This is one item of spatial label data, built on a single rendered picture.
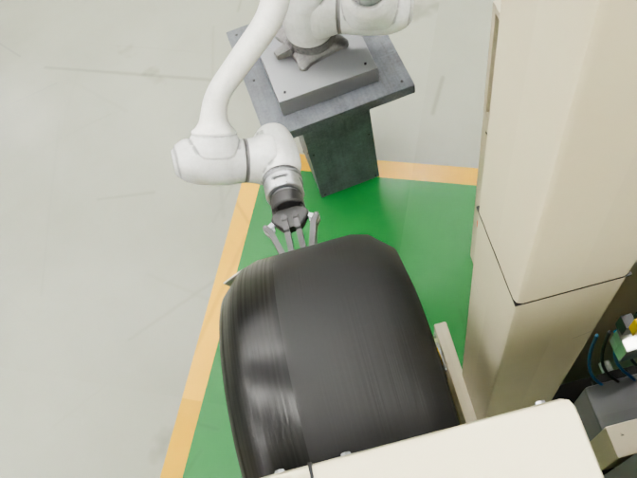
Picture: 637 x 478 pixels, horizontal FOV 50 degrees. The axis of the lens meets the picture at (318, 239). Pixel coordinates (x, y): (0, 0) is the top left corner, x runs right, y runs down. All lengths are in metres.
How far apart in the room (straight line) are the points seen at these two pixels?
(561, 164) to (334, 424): 0.52
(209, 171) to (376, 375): 0.76
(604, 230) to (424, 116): 2.32
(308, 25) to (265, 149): 0.64
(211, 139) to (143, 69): 1.94
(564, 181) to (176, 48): 3.02
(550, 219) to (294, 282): 0.52
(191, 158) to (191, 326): 1.24
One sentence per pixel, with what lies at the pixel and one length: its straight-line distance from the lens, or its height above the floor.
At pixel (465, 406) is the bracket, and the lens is 1.48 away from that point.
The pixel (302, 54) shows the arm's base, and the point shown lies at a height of 0.75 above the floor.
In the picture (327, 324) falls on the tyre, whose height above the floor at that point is 1.48.
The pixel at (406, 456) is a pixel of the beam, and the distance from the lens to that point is 0.61.
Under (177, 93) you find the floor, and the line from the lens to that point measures 3.29.
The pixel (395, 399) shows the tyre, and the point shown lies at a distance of 0.93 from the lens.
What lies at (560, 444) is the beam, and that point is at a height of 1.78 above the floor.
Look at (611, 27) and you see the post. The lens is 0.43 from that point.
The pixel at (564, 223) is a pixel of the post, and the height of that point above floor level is 1.84.
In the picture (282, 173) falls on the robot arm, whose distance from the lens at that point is 1.53.
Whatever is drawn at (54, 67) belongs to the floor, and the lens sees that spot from 3.69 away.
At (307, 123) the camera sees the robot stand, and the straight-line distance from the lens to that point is 2.19.
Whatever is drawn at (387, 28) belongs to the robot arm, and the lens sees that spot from 2.10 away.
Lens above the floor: 2.39
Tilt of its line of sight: 62 degrees down
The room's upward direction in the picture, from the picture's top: 19 degrees counter-clockwise
